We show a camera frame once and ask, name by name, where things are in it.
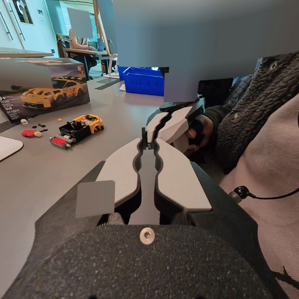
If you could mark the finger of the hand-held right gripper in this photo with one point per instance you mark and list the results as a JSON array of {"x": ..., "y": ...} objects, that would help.
[
  {"x": 153, "y": 122},
  {"x": 177, "y": 123}
]

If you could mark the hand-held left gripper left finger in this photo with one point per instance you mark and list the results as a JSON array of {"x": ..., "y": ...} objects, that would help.
[{"x": 121, "y": 168}]

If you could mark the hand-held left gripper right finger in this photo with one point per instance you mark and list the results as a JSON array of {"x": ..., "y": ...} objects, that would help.
[{"x": 179, "y": 177}]

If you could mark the black lego plate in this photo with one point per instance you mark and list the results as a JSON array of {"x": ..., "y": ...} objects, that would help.
[{"x": 143, "y": 135}]

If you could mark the person's right forearm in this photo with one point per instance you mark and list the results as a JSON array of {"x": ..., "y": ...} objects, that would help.
[{"x": 219, "y": 114}]

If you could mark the partly built lego car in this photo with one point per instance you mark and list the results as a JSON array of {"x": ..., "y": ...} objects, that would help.
[{"x": 79, "y": 130}]

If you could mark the yellow car lego box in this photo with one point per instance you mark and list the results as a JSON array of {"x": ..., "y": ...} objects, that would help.
[{"x": 70, "y": 81}]

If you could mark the red lego minifigure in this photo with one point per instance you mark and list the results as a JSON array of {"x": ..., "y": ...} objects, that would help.
[{"x": 26, "y": 133}]

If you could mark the person's right hand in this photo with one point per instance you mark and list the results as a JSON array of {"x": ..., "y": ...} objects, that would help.
[{"x": 205, "y": 130}]

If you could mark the blue storage bin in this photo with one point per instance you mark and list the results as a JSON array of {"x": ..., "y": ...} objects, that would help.
[
  {"x": 140, "y": 84},
  {"x": 121, "y": 72}
]

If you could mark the blue plaid shirt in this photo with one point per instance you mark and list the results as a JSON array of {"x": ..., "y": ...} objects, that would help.
[{"x": 238, "y": 86}]

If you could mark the white paper sheet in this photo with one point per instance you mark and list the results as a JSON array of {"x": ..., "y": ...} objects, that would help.
[{"x": 122, "y": 88}]

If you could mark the dark fleece jacket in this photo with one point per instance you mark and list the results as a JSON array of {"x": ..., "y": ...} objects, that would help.
[{"x": 257, "y": 105}]

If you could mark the dark tape strip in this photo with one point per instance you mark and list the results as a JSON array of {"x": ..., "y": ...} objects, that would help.
[{"x": 105, "y": 84}]

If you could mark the laptop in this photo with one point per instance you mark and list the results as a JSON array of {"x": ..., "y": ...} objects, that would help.
[{"x": 101, "y": 45}]

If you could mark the wooden office desk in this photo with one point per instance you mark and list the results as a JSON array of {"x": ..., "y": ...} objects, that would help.
[
  {"x": 88, "y": 51},
  {"x": 23, "y": 53}
]

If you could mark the dark board on stand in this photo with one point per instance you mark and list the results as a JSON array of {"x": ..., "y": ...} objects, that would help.
[{"x": 105, "y": 23}]

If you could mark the white rounded mat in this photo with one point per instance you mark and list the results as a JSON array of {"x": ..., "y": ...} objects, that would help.
[{"x": 9, "y": 146}]

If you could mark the office chair with jacket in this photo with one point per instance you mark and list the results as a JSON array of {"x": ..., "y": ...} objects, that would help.
[{"x": 62, "y": 44}]

